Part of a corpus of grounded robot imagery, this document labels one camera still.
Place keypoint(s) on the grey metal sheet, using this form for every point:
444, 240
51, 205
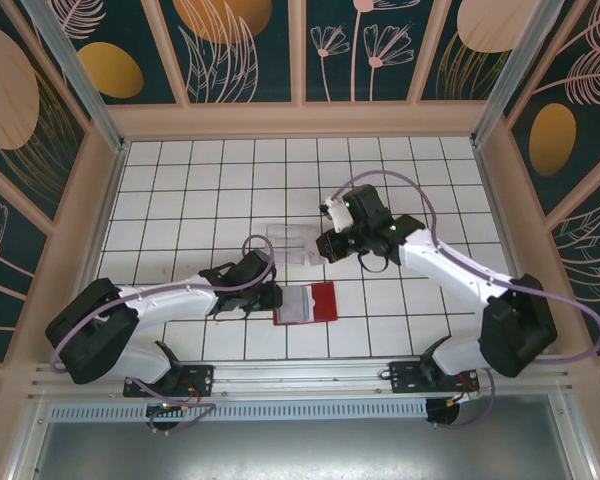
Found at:
300, 450

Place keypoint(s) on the clear acrylic card stand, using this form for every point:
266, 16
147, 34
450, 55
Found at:
290, 245

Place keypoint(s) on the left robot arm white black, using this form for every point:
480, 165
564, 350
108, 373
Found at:
170, 300

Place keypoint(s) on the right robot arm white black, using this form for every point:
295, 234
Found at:
445, 260

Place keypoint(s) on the aluminium frame post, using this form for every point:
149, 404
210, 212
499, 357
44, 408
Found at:
511, 75
77, 80

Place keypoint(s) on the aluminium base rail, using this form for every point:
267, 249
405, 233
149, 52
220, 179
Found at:
300, 372

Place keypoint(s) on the red leather card holder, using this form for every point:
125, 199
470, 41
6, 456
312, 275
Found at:
325, 300

